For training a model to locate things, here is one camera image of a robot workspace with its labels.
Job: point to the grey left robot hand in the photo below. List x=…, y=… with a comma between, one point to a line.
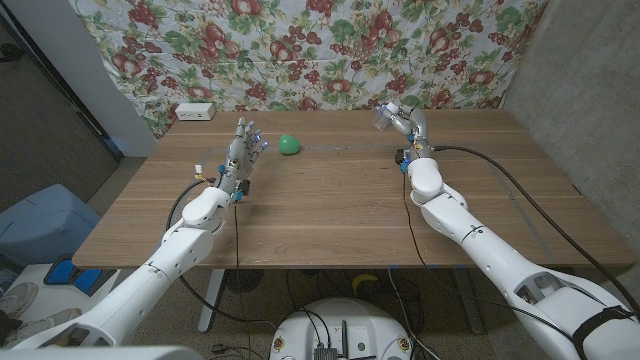
x=239, y=155

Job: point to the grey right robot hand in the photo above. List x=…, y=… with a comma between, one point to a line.
x=419, y=127

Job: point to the clear medicine bottle white cap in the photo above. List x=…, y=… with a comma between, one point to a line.
x=381, y=122

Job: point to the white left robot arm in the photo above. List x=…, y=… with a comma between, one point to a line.
x=160, y=270

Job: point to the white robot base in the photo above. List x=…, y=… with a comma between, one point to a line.
x=350, y=325

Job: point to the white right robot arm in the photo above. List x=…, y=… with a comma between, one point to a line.
x=495, y=255

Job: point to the green ball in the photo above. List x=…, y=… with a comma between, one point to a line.
x=289, y=144

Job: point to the white power strip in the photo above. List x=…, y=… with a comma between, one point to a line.
x=195, y=111

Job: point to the black round fan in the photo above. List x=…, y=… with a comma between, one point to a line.
x=243, y=280

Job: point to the floral fruit print backdrop cloth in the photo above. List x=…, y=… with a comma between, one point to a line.
x=310, y=50

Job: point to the white table leg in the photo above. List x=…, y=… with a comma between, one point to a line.
x=210, y=300

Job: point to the yellow curved object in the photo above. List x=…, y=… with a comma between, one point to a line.
x=364, y=280

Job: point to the grey table leg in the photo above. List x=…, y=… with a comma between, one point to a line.
x=467, y=300

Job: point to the blue plastic bin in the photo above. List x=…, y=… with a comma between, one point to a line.
x=45, y=225

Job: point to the blue foot pedals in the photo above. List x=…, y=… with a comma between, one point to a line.
x=65, y=272

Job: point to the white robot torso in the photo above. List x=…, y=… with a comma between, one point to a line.
x=100, y=354

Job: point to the grey sneaker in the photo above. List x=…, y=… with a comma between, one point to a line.
x=45, y=325
x=17, y=299

